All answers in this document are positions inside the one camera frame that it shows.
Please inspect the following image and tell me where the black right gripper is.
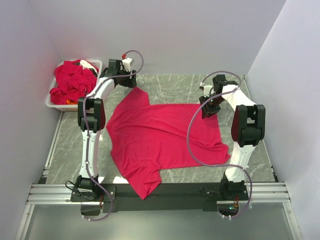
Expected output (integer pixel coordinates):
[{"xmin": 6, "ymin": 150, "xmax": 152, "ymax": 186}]
[{"xmin": 199, "ymin": 94, "xmax": 225, "ymax": 119}]

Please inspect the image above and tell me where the red t shirt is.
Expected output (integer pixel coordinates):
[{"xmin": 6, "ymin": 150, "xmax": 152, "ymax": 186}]
[{"xmin": 106, "ymin": 87, "xmax": 230, "ymax": 199}]

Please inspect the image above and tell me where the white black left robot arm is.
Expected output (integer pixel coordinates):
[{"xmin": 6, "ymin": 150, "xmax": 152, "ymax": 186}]
[{"xmin": 73, "ymin": 56, "xmax": 137, "ymax": 201}]

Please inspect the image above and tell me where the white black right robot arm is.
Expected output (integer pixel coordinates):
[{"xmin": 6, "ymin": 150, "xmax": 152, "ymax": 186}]
[{"xmin": 199, "ymin": 74, "xmax": 266, "ymax": 200}]

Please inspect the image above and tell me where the white printed garment in basket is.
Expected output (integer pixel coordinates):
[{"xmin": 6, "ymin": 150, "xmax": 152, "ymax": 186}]
[{"xmin": 73, "ymin": 59, "xmax": 99, "ymax": 77}]

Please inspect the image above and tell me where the red clothes pile in basket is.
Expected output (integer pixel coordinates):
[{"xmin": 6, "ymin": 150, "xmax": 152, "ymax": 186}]
[{"xmin": 49, "ymin": 59, "xmax": 98, "ymax": 105}]

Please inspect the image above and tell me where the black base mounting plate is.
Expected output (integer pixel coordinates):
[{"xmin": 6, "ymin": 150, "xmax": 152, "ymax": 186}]
[{"xmin": 70, "ymin": 182, "xmax": 249, "ymax": 213}]

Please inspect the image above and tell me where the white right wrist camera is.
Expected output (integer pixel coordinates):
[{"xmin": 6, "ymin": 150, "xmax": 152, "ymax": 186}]
[{"xmin": 199, "ymin": 85, "xmax": 214, "ymax": 98}]

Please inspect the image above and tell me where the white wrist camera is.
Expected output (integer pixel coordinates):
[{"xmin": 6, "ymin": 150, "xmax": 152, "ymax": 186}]
[
  {"xmin": 199, "ymin": 85, "xmax": 214, "ymax": 98},
  {"xmin": 122, "ymin": 53, "xmax": 134, "ymax": 72}
]

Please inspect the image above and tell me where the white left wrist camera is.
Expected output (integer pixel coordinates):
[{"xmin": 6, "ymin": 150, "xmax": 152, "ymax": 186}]
[{"xmin": 122, "ymin": 53, "xmax": 134, "ymax": 72}]

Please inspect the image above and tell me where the aluminium rail frame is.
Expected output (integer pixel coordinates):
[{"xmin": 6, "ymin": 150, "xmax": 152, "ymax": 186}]
[{"xmin": 15, "ymin": 161, "xmax": 303, "ymax": 240}]

